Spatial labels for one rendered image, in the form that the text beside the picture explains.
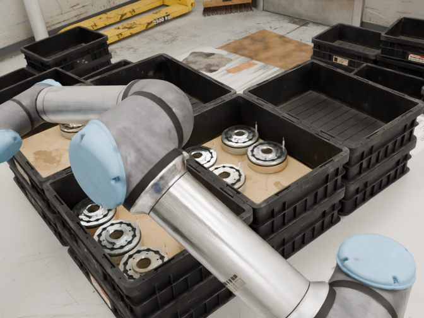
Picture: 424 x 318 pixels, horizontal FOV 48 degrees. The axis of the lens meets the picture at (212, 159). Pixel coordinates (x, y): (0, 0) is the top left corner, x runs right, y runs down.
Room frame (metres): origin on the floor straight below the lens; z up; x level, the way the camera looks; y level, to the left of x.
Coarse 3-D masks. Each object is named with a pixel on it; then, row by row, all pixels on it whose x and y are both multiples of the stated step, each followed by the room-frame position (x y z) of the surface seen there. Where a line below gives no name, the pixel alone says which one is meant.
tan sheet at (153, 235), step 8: (120, 208) 0.87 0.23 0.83; (120, 216) 0.84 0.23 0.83; (128, 216) 0.84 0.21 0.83; (144, 216) 0.83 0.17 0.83; (136, 224) 0.81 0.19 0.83; (144, 224) 0.81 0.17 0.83; (152, 224) 0.80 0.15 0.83; (144, 232) 0.78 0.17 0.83; (152, 232) 0.78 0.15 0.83; (160, 232) 0.77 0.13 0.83; (144, 240) 0.75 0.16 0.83; (152, 240) 0.75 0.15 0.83; (160, 240) 0.75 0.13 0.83; (168, 240) 0.75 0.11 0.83; (160, 248) 0.73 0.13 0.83; (168, 248) 0.72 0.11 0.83; (176, 248) 0.72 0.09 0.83; (168, 256) 0.70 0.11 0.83
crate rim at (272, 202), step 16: (240, 96) 1.18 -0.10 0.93; (272, 112) 1.08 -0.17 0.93; (304, 128) 0.99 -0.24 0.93; (336, 144) 0.91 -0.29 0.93; (192, 160) 0.90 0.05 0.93; (336, 160) 0.85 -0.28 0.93; (304, 176) 0.80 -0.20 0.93; (320, 176) 0.82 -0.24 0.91; (240, 192) 0.77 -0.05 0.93; (288, 192) 0.76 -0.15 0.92; (256, 208) 0.72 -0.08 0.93; (272, 208) 0.73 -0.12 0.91
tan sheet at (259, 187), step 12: (204, 144) 1.10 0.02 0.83; (216, 144) 1.10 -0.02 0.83; (228, 156) 1.04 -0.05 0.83; (240, 156) 1.03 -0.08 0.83; (288, 156) 1.01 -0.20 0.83; (288, 168) 0.96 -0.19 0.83; (300, 168) 0.96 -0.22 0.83; (252, 180) 0.93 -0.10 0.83; (264, 180) 0.92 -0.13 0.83; (276, 180) 0.92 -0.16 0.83; (288, 180) 0.91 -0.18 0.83; (252, 192) 0.88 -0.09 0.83; (264, 192) 0.88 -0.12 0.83
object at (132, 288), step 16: (64, 176) 0.88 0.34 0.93; (208, 176) 0.83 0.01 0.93; (48, 192) 0.83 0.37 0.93; (224, 192) 0.77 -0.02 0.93; (64, 208) 0.77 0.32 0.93; (80, 224) 0.72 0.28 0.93; (96, 240) 0.67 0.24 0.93; (96, 256) 0.64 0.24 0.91; (176, 256) 0.61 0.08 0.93; (192, 256) 0.62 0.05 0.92; (112, 272) 0.58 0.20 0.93; (160, 272) 0.58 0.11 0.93; (128, 288) 0.55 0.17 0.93; (144, 288) 0.55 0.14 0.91
